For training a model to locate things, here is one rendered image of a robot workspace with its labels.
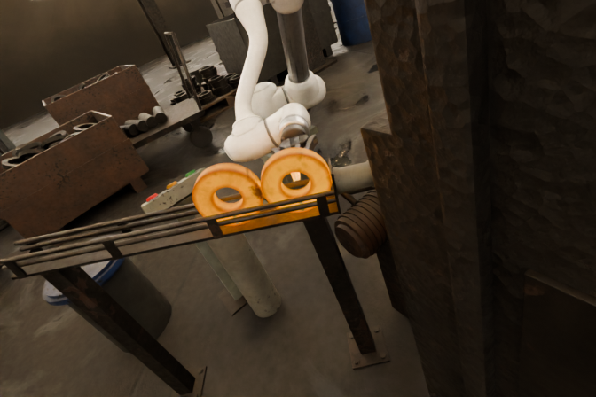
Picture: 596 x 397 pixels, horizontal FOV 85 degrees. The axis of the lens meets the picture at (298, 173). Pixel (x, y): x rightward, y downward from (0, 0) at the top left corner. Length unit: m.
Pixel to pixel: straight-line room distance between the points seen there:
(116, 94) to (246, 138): 3.43
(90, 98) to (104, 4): 8.36
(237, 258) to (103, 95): 3.42
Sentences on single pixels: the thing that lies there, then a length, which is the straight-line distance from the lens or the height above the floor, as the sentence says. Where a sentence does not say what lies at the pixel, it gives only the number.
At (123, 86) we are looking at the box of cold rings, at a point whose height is 0.59.
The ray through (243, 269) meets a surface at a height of 0.28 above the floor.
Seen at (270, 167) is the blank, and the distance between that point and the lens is 0.68.
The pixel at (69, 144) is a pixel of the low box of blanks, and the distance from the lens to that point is 2.79.
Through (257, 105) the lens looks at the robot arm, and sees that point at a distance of 1.69.
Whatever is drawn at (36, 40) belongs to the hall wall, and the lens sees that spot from 12.34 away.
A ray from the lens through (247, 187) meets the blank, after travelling 0.71.
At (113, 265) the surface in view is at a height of 0.42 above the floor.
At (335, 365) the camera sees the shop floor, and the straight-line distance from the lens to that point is 1.24.
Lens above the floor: 1.09
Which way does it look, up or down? 31 degrees down
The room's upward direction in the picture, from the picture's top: 22 degrees counter-clockwise
